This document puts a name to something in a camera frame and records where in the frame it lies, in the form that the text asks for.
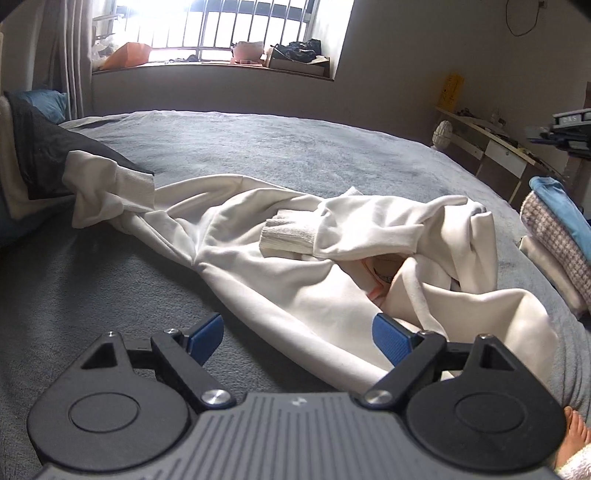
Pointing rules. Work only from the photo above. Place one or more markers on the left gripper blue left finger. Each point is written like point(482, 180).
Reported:
point(180, 358)

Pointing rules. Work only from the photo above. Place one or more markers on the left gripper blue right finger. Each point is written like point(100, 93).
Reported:
point(414, 357)

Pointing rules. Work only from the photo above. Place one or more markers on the cream bear hoodie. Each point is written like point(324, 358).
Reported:
point(309, 275)

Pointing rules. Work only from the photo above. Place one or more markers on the white wooden desk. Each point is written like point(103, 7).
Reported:
point(493, 160)

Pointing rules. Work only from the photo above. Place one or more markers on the blue folded garment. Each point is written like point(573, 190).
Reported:
point(555, 197)

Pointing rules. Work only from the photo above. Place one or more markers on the pink tweed folded garment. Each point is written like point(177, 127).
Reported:
point(547, 229)

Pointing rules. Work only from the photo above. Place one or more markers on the beige folded garment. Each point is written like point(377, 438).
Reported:
point(554, 273)

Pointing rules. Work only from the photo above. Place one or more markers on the yellow box on desk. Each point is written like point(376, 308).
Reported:
point(451, 92)

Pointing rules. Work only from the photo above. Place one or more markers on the white ribbed lamp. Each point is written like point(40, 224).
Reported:
point(442, 135)

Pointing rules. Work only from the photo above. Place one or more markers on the grey fleece bed blanket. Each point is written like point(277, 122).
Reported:
point(62, 286)

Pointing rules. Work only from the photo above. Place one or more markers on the black folded garment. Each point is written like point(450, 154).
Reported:
point(42, 147)

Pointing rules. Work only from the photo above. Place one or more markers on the blue pillow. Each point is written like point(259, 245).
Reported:
point(51, 103)

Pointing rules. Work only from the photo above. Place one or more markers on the orange bag on sill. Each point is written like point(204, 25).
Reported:
point(129, 55)

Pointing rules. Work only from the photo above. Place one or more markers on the pink flower pot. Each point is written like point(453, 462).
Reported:
point(245, 52)

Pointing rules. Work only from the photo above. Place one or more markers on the grey curtain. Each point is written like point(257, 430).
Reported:
point(63, 53)

